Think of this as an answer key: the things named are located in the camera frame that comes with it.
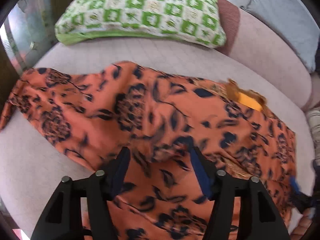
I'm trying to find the green white patterned pillow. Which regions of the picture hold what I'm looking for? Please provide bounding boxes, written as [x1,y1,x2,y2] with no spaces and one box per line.
[55,0,226,48]

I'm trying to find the orange floral blouse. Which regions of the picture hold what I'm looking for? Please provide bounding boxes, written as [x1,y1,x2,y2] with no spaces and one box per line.
[1,62,296,239]

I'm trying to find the pink bolster cushion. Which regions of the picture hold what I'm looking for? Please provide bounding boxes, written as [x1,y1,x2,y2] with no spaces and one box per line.
[217,0,312,111]

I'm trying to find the grey pillow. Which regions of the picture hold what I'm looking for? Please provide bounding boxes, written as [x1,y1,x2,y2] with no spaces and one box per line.
[243,0,319,73]

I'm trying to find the pink quilted bed sheet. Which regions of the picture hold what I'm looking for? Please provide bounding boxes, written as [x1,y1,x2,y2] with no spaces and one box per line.
[1,38,315,235]

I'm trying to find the striped beige pillow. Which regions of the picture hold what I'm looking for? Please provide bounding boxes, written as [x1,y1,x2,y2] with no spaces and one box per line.
[306,107,320,166]

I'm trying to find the stained glass window panel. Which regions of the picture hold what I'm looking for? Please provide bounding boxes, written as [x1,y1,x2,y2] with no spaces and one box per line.
[1,0,57,74]

